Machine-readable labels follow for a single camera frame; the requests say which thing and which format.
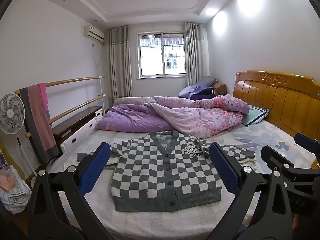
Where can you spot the bed mattress with floral sheet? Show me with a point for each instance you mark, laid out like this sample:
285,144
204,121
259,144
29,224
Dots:
275,135

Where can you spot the wooden headboard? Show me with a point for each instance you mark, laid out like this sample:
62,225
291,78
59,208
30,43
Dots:
277,100

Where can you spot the grey pink striped towel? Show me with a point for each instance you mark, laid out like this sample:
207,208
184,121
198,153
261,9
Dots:
37,125

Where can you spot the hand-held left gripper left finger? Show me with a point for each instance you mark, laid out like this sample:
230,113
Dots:
95,166

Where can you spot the grey striped curtain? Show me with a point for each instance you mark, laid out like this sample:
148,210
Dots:
196,55
118,65

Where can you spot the grey white checkered cardigan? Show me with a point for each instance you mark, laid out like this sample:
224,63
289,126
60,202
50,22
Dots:
150,175

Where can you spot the dark blue bedding pile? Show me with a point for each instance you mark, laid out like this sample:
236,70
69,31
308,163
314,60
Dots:
197,88

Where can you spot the dark top white cabinet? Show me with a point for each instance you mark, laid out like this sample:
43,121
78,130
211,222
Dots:
75,122

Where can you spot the wooden nightstand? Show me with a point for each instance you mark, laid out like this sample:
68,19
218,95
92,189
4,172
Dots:
221,87

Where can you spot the window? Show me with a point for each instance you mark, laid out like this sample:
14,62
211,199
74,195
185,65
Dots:
162,55

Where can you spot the green blue pillow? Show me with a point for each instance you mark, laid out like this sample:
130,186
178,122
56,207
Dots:
257,115

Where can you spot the wooden double rail rack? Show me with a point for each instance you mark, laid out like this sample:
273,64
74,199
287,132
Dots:
75,80

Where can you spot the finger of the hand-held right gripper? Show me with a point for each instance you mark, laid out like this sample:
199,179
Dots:
307,141
273,156

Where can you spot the white standing fan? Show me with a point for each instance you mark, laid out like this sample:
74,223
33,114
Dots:
11,112

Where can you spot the white air conditioner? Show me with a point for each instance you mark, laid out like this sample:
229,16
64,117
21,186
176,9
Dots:
93,33

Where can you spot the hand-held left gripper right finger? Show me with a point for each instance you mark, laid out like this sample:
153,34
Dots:
225,170

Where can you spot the bright pink cloth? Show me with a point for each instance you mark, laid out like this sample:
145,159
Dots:
43,97

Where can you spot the purple floral quilt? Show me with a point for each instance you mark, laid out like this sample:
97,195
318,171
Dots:
175,115

